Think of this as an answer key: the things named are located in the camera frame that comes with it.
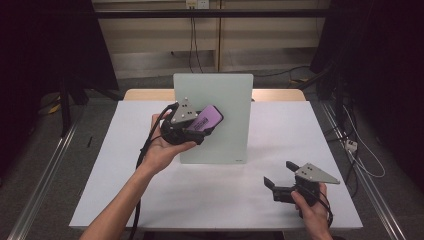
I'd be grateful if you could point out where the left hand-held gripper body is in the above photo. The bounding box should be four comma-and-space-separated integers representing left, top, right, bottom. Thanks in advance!
161, 96, 206, 146

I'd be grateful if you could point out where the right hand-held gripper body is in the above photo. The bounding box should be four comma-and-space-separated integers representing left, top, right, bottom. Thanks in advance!
272, 162, 341, 206

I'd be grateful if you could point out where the purple whiteboard eraser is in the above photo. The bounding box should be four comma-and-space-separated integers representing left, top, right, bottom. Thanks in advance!
186, 104, 225, 133

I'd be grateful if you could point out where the pale green glass whiteboard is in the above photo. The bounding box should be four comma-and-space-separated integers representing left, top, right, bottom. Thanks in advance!
172, 73, 255, 165

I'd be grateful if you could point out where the person's right hand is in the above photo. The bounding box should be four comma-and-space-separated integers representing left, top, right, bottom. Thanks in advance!
290, 183, 333, 236

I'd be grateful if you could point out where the person's left hand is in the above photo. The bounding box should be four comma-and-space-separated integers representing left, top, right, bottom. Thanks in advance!
139, 111, 198, 176

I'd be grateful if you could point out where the white table cover sheet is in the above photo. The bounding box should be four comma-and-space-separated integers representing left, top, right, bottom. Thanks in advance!
69, 100, 364, 231

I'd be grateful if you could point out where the white power strip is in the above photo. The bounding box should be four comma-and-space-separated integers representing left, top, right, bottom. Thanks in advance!
344, 138, 359, 154

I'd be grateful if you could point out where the black horizontal crossbar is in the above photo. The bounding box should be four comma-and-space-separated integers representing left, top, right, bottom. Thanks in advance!
94, 8, 332, 19

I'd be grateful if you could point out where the black metal stand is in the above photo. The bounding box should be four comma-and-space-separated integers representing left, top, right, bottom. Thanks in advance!
58, 75, 90, 138

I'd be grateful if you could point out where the black curtain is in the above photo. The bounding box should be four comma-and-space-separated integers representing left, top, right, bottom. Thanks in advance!
309, 0, 424, 193
0, 0, 120, 188

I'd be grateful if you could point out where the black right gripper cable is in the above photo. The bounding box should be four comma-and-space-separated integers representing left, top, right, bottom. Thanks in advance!
315, 190, 335, 228

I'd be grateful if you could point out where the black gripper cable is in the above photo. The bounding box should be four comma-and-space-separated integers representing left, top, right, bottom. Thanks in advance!
127, 102, 180, 240
315, 190, 335, 228

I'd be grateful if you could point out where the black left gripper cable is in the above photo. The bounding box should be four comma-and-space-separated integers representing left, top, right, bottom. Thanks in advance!
127, 102, 180, 240

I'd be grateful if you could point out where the metal floor rail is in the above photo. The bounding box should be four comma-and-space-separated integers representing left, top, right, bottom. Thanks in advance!
6, 109, 85, 240
320, 101, 408, 240

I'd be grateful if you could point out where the white floor cable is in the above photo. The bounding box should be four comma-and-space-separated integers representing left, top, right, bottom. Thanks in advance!
342, 104, 387, 179

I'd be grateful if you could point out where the black hanging cable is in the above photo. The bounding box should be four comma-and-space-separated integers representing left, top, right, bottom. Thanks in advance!
188, 16, 195, 74
192, 16, 205, 74

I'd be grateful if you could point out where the wooden vertical post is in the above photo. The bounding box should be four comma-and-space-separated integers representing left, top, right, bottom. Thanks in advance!
214, 0, 224, 73

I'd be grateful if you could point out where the black floor cable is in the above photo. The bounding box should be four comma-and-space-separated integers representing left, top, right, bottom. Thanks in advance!
253, 65, 312, 79

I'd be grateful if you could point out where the white wall socket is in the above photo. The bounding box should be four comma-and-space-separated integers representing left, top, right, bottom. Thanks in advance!
185, 0, 211, 10

